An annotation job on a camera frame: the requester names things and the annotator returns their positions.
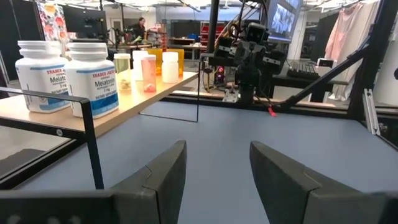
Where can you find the black partition panel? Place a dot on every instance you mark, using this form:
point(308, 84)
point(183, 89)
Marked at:
point(18, 25)

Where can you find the black keyboard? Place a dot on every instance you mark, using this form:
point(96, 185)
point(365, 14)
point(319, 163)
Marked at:
point(303, 71)

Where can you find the pale yellow vial white cap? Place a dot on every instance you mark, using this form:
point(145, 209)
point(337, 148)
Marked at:
point(122, 74)

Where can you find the pink hanging cloth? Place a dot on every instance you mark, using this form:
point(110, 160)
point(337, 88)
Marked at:
point(342, 37)

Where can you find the red tag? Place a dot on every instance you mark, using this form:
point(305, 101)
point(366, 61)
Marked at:
point(272, 111)

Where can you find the person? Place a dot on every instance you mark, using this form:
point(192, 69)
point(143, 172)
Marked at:
point(138, 29)

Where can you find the pink vial with white cap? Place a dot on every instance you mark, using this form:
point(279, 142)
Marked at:
point(149, 74)

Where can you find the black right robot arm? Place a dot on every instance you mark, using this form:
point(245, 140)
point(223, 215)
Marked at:
point(248, 87)

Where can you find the wooden shelf with black frame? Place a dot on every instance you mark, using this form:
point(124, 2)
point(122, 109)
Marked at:
point(140, 99)

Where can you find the white Trader Joe's melatonin bottle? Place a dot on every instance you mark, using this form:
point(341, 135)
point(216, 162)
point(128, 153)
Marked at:
point(93, 87)
point(42, 81)

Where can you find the silver aluminium rail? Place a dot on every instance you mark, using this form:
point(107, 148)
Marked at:
point(371, 112)

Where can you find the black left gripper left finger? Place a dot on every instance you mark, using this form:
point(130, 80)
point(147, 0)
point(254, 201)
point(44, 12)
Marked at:
point(164, 174)

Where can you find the red storage rack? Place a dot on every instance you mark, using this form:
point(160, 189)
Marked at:
point(205, 35)

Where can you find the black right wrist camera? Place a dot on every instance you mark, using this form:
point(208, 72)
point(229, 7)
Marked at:
point(255, 32)

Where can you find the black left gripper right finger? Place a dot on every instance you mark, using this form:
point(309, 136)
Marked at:
point(280, 180)

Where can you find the black television on stand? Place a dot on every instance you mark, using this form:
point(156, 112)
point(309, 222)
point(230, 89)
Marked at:
point(84, 20)

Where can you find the computer monitor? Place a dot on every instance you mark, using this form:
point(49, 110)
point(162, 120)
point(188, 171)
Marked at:
point(283, 18)

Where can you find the black aluminium table frame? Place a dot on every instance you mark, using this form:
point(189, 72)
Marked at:
point(377, 37)

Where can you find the floral patterned cloth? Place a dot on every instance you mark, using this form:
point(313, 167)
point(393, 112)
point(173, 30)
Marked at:
point(51, 18)

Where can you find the silver mounting bracket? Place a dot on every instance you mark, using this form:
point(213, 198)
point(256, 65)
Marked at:
point(231, 95)

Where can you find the plain white plastic pill bottle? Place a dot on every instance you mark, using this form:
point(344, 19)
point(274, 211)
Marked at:
point(170, 70)
point(138, 65)

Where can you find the blue-grey table mat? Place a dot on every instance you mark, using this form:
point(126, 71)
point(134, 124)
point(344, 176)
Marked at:
point(233, 140)

